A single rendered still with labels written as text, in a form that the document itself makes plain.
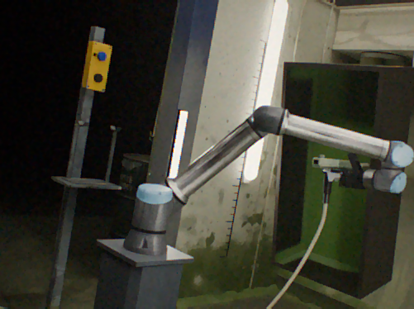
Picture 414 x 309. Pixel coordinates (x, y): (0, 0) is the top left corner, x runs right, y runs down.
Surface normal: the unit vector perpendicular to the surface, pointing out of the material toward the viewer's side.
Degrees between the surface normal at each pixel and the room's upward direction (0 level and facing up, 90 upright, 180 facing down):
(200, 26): 90
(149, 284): 90
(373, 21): 90
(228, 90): 90
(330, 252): 102
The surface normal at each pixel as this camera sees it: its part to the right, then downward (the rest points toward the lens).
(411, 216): -0.50, -0.61
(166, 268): 0.68, 0.16
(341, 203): -0.71, 0.11
